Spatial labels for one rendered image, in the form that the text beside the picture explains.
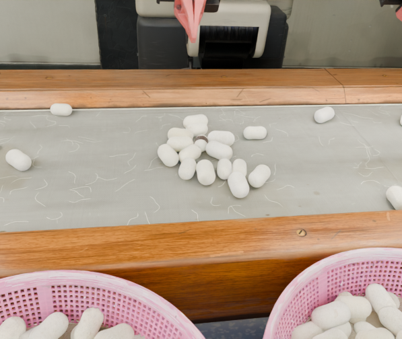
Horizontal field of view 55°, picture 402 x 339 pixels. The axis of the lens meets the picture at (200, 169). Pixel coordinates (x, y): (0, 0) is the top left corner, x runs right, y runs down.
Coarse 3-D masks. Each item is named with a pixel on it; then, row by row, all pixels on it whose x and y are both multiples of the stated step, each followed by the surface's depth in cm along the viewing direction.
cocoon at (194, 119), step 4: (188, 116) 57; (192, 116) 57; (196, 116) 57; (200, 116) 57; (204, 116) 58; (184, 120) 57; (188, 120) 57; (192, 120) 57; (196, 120) 57; (200, 120) 57; (204, 120) 57; (184, 124) 57; (188, 124) 57
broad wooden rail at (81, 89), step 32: (0, 96) 61; (32, 96) 61; (64, 96) 62; (96, 96) 63; (128, 96) 63; (160, 96) 64; (192, 96) 65; (224, 96) 66; (256, 96) 66; (288, 96) 67; (320, 96) 68; (352, 96) 69; (384, 96) 70
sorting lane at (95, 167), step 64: (0, 128) 56; (64, 128) 57; (128, 128) 58; (320, 128) 60; (384, 128) 62; (0, 192) 44; (64, 192) 45; (128, 192) 45; (192, 192) 46; (256, 192) 46; (320, 192) 47; (384, 192) 48
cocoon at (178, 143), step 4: (168, 140) 52; (172, 140) 52; (176, 140) 52; (180, 140) 52; (184, 140) 52; (188, 140) 52; (192, 140) 53; (168, 144) 52; (172, 144) 52; (176, 144) 52; (180, 144) 52; (184, 144) 52; (188, 144) 52; (176, 148) 52; (180, 148) 52; (184, 148) 52
